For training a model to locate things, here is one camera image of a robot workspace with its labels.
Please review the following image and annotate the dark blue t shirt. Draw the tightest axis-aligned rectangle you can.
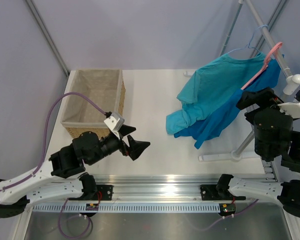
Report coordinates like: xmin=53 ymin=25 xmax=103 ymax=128
xmin=173 ymin=59 xmax=281 ymax=149

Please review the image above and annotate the aluminium mounting rail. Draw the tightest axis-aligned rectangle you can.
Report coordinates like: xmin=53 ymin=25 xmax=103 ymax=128
xmin=49 ymin=174 xmax=278 ymax=202

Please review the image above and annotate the light teal t shirt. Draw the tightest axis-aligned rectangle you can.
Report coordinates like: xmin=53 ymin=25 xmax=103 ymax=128
xmin=165 ymin=53 xmax=266 ymax=135

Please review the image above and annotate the pink plastic hanger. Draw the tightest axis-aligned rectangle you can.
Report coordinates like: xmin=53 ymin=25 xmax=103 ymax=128
xmin=241 ymin=41 xmax=283 ymax=90

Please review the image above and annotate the wicker basket with liner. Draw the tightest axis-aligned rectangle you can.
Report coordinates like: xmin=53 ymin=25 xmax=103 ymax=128
xmin=60 ymin=68 xmax=126 ymax=138

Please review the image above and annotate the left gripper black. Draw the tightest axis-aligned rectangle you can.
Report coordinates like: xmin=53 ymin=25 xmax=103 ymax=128
xmin=87 ymin=124 xmax=150 ymax=166

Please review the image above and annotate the grey metal frame post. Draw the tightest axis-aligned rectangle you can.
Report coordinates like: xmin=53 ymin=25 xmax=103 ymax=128
xmin=24 ymin=0 xmax=70 ymax=78

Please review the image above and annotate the purple cable loop under rail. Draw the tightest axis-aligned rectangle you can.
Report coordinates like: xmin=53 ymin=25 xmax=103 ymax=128
xmin=58 ymin=197 xmax=94 ymax=238

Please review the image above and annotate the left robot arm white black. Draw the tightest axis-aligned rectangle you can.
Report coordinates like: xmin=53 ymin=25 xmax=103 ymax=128
xmin=0 ymin=125 xmax=151 ymax=219

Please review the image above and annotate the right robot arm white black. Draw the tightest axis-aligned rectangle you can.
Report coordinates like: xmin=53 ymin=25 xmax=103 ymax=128
xmin=216 ymin=87 xmax=300 ymax=218

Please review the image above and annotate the slotted white cable duct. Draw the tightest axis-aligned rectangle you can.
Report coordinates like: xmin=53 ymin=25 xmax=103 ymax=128
xmin=32 ymin=202 xmax=221 ymax=213

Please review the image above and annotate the light blue wire hanger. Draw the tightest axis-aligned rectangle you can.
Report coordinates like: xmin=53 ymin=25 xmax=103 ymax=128
xmin=225 ymin=23 xmax=269 ymax=57

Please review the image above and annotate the white metal clothes rack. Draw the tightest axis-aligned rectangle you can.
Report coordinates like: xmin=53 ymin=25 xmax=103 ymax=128
xmin=198 ymin=0 xmax=300 ymax=162

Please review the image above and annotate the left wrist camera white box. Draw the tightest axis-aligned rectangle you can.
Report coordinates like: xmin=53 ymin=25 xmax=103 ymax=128
xmin=103 ymin=111 xmax=125 ymax=132

